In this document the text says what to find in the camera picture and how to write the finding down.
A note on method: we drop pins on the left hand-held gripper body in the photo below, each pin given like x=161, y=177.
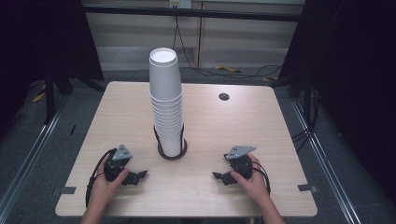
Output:
x=120, y=155

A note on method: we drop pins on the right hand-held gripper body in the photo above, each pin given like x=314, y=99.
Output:
x=241, y=161

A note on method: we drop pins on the black cup holder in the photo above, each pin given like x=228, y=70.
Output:
x=171, y=158

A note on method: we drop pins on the stack of white paper cups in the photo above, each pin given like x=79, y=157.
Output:
x=165, y=90

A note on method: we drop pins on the person's right hand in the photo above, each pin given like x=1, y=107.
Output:
x=253, y=186

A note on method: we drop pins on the person's left hand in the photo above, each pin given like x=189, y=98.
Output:
x=104, y=189

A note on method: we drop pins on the small black floor tape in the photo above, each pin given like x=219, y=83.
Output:
x=73, y=129

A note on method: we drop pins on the grey tape strip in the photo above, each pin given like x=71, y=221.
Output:
x=306, y=188
x=68, y=190

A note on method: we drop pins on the round black table grommet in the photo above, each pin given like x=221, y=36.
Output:
x=223, y=96

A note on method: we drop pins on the black metal stand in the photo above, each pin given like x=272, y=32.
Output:
x=49, y=99

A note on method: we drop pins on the yellow floor tape piece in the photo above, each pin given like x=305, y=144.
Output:
x=39, y=97
x=229, y=68

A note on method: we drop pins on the black curtain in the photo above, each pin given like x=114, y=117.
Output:
x=358, y=77
x=37, y=37

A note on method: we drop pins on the black horizontal bar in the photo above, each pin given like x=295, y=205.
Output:
x=140, y=11

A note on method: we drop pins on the metal floor rail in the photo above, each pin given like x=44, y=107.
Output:
x=330, y=174
x=28, y=155

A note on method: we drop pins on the white wall socket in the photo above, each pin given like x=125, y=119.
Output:
x=180, y=3

